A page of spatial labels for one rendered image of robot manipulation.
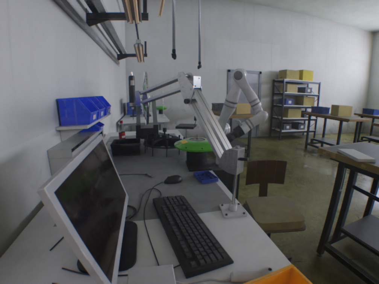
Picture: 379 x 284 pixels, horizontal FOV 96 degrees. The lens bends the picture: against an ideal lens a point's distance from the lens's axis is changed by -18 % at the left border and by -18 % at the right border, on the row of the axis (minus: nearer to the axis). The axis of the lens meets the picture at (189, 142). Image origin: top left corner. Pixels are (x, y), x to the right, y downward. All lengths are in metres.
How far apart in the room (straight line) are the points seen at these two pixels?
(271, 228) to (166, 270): 0.96
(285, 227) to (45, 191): 1.34
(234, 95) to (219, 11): 5.45
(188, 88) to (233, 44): 5.80
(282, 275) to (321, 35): 8.52
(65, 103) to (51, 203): 1.03
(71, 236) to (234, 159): 0.59
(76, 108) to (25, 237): 0.79
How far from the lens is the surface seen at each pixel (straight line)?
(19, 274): 0.79
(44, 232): 0.93
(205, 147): 1.28
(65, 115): 1.40
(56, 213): 0.43
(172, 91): 0.98
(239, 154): 0.79
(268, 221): 1.42
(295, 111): 7.10
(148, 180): 1.20
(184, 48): 6.17
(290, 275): 0.57
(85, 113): 1.36
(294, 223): 1.48
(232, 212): 0.89
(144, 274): 0.60
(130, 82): 1.30
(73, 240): 0.45
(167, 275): 0.59
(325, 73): 8.75
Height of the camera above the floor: 1.40
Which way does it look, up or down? 14 degrees down
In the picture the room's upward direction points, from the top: straight up
